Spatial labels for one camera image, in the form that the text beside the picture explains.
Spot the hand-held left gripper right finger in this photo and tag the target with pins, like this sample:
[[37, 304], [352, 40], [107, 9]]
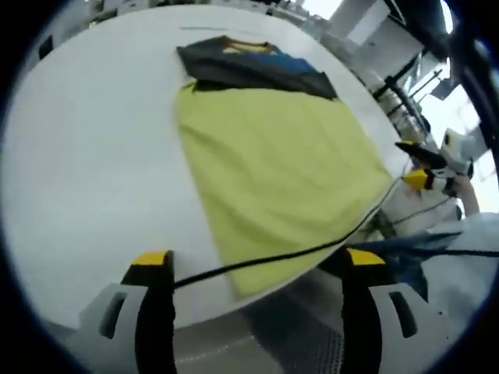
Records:
[[390, 331]]

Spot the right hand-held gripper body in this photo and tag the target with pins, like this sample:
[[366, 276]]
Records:
[[460, 152]]

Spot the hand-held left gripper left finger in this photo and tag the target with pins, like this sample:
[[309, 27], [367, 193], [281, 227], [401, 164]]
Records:
[[117, 331]]

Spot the yellow blue grey garment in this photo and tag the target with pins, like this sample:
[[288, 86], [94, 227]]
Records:
[[273, 163]]

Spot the person's right hand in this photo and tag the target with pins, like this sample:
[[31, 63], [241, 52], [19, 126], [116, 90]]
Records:
[[460, 187]]

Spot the black equipment stand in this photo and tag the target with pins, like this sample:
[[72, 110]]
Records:
[[405, 99]]

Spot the person's blue jeans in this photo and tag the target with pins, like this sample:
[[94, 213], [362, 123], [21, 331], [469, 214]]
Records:
[[405, 265]]

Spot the black bin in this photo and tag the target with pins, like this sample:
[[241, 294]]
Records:
[[46, 46]]

